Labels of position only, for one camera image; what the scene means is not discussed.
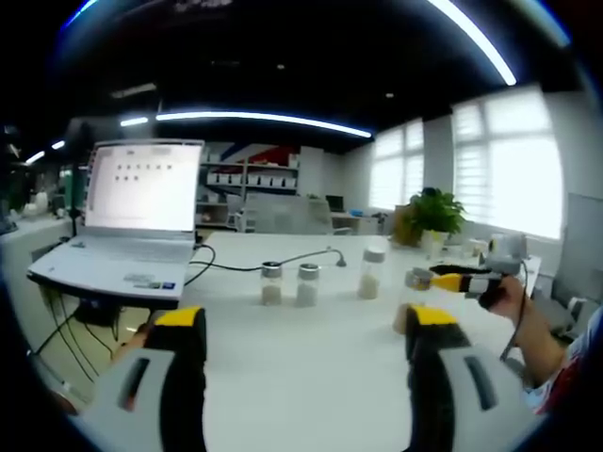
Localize tall seasoning bottle white contents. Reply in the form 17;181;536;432
356;247;389;300

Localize grey mesh office chair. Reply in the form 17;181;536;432
242;193;334;235

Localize person in blue shirt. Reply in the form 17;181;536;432
534;305;603;415

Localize black laptop stand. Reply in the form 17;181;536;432
41;286;180;326

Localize black laptop cable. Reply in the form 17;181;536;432
184;237;217;287

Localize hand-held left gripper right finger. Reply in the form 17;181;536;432
405;304;547;452

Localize white ceiling light strip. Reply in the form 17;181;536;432
155;110;373;139
426;0;518;87

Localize white storage shelf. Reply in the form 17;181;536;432
195;143;302;232

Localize white laptop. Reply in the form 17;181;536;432
26;138;205;311

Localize small seasoning bottle white contents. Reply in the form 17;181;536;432
295;263;321;309

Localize brown cardboard box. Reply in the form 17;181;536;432
390;206;418;247

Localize small seasoning bottle beige contents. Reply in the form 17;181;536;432
260;261;285;308

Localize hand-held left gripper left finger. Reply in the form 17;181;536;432
77;305;208;452

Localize row of white storage bins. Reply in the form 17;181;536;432
209;172;299;188

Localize person's right hand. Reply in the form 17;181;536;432
480;276;528;322

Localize black gooseneck cable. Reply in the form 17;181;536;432
206;245;348;273

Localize window with white blinds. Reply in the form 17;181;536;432
368;117;426;211
450;83;564;241

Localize green potted plant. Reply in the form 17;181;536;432
405;186;468;251

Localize thin gripper cable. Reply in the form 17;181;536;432
498;261;532;362

